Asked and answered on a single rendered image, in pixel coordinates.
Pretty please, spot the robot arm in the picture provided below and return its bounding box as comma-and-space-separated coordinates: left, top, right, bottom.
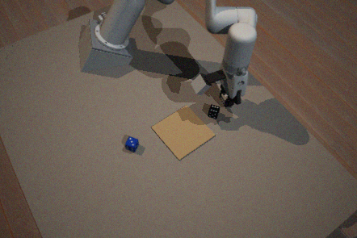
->
94, 0, 258, 95

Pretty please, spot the white die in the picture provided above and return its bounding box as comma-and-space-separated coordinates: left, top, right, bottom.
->
220, 93, 228, 105

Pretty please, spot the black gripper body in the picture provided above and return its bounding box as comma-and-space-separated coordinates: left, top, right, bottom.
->
219, 62, 248, 99

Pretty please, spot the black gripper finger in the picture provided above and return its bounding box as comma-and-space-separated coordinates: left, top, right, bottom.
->
219, 84, 226, 98
225, 90, 241, 107

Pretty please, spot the blue die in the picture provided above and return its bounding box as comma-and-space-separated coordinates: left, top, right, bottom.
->
125, 136, 139, 152

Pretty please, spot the tan mat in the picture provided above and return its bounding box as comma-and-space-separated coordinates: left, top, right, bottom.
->
151, 106, 215, 160

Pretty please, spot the black die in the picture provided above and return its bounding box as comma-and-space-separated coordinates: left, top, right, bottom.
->
208, 105, 220, 119

